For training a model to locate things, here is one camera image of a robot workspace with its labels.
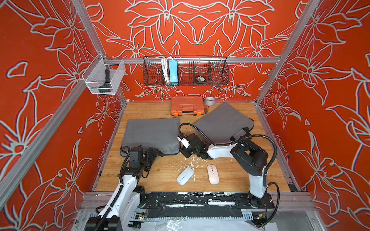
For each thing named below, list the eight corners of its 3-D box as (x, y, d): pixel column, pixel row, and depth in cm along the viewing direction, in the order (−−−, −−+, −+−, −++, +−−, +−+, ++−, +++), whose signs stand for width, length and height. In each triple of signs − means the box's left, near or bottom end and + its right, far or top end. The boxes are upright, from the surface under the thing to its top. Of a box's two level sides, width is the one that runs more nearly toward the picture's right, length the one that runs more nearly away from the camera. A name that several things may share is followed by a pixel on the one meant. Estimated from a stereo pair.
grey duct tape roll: (205, 107, 120) (205, 103, 116) (204, 101, 125) (204, 96, 121) (215, 107, 119) (216, 103, 116) (214, 101, 125) (215, 96, 121)
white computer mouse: (175, 180, 82) (175, 179, 80) (187, 166, 87) (187, 164, 85) (183, 188, 79) (183, 187, 77) (195, 172, 84) (195, 171, 83)
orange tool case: (170, 116, 112) (169, 112, 108) (171, 100, 124) (171, 96, 120) (205, 116, 112) (205, 112, 108) (203, 100, 124) (203, 95, 120)
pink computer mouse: (208, 184, 80) (209, 183, 78) (206, 166, 87) (207, 164, 85) (219, 184, 80) (219, 183, 78) (216, 166, 87) (217, 164, 85)
